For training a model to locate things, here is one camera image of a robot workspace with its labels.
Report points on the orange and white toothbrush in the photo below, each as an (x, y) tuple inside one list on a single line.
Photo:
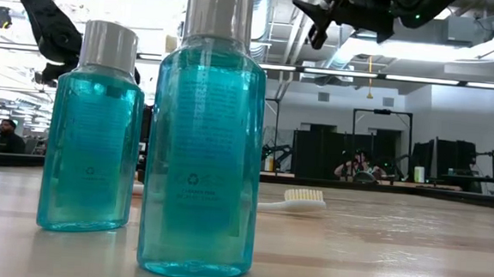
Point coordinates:
[(303, 197)]

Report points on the background black robot arm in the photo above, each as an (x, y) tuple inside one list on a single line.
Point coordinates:
[(278, 151)]

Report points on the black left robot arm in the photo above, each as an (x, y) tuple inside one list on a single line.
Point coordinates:
[(52, 28)]

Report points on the yellow hanging pendant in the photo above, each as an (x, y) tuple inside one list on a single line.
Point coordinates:
[(369, 94)]

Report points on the grey ceiling air unit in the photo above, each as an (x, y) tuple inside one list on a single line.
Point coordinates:
[(470, 32)]

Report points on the person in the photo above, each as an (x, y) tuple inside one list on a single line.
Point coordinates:
[(10, 139), (359, 167)]

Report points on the white canister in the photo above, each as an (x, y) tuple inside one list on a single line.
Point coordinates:
[(419, 175)]

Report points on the blue mouthwash bottle white cap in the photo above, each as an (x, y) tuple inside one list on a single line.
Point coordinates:
[(203, 153), (92, 146)]

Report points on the black ceiling-hung device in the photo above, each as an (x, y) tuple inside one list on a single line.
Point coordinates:
[(0, 17)]

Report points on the large silver ventilation duct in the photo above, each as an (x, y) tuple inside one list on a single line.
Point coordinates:
[(347, 50)]

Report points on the ribbed silver ventilation duct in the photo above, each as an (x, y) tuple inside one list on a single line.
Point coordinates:
[(260, 27)]

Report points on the grey wall vent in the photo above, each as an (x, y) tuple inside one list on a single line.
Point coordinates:
[(324, 97), (388, 101)]

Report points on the black partition wall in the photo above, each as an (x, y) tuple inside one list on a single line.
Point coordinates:
[(323, 156)]

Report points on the black aluminium rig frame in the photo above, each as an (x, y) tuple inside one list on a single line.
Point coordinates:
[(398, 189)]

